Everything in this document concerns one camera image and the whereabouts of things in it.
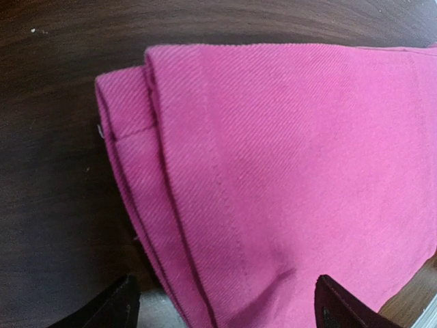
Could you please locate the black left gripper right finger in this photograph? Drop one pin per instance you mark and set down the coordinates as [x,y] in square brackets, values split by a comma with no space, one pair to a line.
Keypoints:
[337,307]

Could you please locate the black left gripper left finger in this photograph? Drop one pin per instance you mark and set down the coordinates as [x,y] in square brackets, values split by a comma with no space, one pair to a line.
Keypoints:
[116,306]

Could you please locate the pink trousers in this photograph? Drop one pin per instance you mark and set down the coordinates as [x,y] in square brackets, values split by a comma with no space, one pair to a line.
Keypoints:
[249,171]

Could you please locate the front aluminium rail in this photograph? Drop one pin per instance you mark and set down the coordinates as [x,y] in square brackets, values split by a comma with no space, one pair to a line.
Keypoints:
[428,319]

